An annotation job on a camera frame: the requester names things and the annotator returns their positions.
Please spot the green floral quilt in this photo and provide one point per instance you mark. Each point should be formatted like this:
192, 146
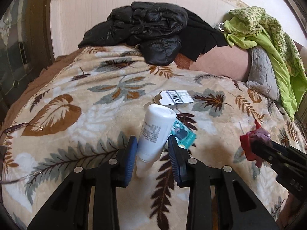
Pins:
252, 26

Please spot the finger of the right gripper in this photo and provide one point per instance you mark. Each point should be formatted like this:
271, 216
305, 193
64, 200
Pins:
273, 153

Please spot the pink quilted mattress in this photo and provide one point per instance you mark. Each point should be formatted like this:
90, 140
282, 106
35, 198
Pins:
228, 61

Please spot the black cloth garment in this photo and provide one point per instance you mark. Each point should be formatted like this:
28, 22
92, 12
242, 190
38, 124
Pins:
198, 37

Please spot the purple plastic wrapper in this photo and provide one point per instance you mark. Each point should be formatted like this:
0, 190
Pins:
260, 135

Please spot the grey quilted pillow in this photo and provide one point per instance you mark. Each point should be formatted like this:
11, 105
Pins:
261, 76

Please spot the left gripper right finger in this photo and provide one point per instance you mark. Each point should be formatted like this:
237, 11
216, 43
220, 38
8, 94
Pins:
238, 206

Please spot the black puffer jacket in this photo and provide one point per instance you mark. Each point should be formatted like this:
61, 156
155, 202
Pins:
154, 28

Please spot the white spray bottle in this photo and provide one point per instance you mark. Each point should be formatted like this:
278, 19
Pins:
155, 131

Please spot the teal cartoon tissue pack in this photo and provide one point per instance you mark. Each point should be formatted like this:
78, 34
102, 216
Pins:
184, 136

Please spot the white cigarette box with barcode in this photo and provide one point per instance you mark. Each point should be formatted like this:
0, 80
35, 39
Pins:
172, 99

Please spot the red wrapper scrap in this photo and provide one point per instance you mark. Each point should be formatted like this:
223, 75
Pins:
246, 141

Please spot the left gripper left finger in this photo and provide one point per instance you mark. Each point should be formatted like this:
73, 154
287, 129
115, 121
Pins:
68, 206

